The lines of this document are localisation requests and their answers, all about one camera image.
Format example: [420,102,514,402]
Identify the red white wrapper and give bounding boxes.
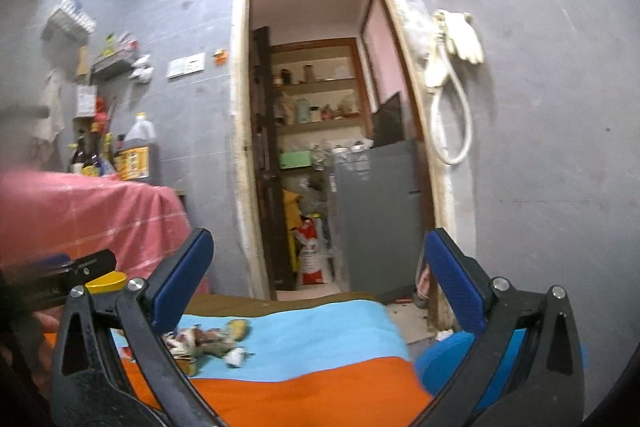
[162,325,240,362]

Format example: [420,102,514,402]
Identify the white blue wrapper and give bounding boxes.
[222,347,250,369]

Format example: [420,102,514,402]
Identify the yellow red seasoning packet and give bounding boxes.
[174,355,198,378]

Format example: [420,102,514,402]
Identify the potato slice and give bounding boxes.
[227,319,250,343]

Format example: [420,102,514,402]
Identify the person left hand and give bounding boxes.
[1,312,60,399]

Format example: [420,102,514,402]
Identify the pink checked cloth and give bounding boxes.
[1,169,192,277]

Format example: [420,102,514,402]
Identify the yellow plastic bowl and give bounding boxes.
[86,271,128,295]

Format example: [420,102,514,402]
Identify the blue plastic basin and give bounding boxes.
[414,328,589,410]

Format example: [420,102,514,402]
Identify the dark sauce bottle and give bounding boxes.
[82,122,102,176]

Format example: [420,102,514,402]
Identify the hanging white rag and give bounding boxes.
[32,68,64,144]

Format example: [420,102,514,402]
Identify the large soy sauce jug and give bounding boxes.
[115,113,160,185]

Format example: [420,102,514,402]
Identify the blue orange table cloth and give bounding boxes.
[112,300,432,426]

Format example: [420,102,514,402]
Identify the red white rice sack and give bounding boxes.
[293,215,333,286]

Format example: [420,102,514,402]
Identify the green box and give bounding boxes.
[279,150,312,170]

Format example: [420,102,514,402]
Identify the wooden shelf unit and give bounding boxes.
[271,37,372,152]

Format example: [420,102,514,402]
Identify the white rubber gloves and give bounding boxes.
[424,10,485,89]

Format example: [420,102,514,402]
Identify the white wall switch plate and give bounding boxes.
[166,52,206,79]

